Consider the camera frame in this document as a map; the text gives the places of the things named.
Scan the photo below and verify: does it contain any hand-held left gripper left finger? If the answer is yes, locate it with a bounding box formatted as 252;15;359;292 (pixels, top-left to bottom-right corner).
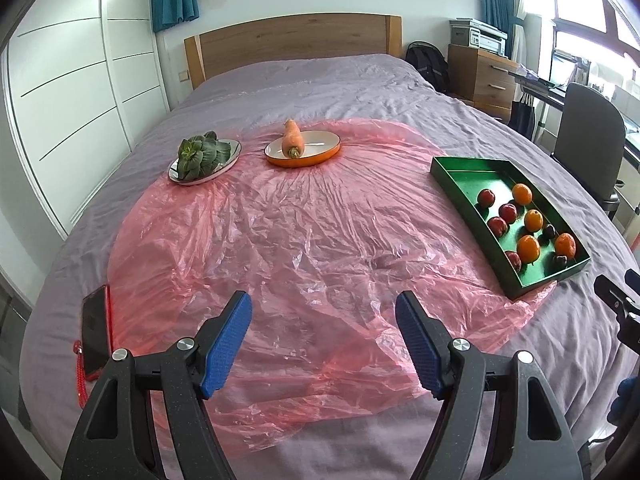
60;290;253;480

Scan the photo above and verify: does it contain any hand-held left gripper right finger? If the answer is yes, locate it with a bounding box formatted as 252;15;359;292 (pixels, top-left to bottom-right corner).
395;290;583;480

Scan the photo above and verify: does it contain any green tray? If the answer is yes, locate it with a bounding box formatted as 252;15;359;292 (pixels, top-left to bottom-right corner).
431;156;592;301

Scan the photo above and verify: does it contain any pink plastic sheet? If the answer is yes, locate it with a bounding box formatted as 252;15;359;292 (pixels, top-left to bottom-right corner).
107;117;558;453

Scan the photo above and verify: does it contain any red-cased smartphone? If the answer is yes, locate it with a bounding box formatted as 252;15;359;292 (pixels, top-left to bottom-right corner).
81;284;115;381

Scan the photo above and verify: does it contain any grey office chair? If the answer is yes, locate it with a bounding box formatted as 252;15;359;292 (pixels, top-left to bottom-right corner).
550;81;628;221

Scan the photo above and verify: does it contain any green bok choy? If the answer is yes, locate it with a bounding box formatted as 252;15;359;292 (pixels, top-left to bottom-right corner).
177;131;232;181

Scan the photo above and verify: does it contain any white plate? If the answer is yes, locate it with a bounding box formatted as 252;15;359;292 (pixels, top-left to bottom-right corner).
168;139;242;187

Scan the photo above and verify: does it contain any black bag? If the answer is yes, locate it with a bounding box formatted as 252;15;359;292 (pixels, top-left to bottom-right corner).
510;92;537;136

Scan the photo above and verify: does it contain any glass desk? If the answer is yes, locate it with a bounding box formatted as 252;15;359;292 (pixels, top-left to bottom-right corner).
507;67;571;106

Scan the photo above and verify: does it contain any carrot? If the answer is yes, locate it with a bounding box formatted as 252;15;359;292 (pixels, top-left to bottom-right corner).
282;119;304;159

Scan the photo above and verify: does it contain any orange oval dish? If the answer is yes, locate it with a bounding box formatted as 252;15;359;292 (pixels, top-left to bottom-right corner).
264;130;342;168

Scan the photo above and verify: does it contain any laptop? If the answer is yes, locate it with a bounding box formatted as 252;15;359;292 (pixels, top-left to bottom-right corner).
549;50;581;88

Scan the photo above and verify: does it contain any wooden dresser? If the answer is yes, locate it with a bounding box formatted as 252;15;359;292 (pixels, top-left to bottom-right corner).
447;44;521;123

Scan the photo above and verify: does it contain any window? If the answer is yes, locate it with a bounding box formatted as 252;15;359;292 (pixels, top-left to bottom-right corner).
520;0;640;111

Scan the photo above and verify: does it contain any black backpack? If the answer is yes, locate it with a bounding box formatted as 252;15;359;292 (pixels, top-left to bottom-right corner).
405;41;451;93

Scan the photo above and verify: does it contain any grey printer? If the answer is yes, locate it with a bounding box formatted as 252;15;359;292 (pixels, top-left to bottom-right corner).
449;17;508;56

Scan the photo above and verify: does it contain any white wardrobe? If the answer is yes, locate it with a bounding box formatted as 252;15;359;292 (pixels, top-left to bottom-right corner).
5;0;171;241

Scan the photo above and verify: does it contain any wooden headboard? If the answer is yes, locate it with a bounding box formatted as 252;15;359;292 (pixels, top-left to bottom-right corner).
184;14;403;92

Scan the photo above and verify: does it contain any red wrist strap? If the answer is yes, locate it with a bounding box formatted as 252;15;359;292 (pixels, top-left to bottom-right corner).
72;341;90;408

